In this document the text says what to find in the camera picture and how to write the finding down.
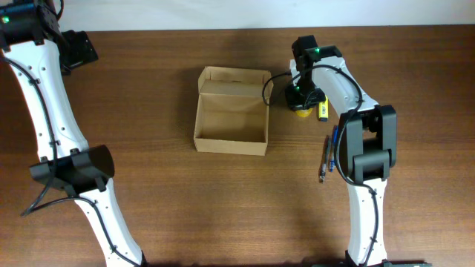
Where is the yellow adhesive tape roll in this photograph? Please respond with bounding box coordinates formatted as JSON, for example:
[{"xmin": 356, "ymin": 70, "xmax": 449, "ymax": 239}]
[{"xmin": 295, "ymin": 108, "xmax": 313, "ymax": 118}]

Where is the yellow highlighter with dark cap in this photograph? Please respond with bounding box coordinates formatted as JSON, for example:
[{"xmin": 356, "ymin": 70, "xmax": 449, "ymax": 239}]
[{"xmin": 318, "ymin": 97, "xmax": 329, "ymax": 122}]

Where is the brown cardboard box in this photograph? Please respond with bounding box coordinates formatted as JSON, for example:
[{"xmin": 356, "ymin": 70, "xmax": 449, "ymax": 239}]
[{"xmin": 193, "ymin": 66, "xmax": 273, "ymax": 156}]

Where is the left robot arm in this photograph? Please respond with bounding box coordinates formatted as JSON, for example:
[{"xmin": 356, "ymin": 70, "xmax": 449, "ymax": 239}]
[{"xmin": 1, "ymin": 1, "xmax": 148, "ymax": 266}]

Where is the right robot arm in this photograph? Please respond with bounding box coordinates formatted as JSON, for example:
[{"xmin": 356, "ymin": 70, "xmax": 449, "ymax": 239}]
[{"xmin": 285, "ymin": 36, "xmax": 397, "ymax": 266}]

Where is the blue ballpoint pen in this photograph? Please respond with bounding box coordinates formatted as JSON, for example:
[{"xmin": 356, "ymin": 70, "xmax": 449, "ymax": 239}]
[{"xmin": 329, "ymin": 125, "xmax": 338, "ymax": 172}]

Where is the black transparent ballpoint pen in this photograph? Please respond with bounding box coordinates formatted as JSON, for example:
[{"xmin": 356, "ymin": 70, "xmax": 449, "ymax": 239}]
[{"xmin": 319, "ymin": 136, "xmax": 331, "ymax": 183}]

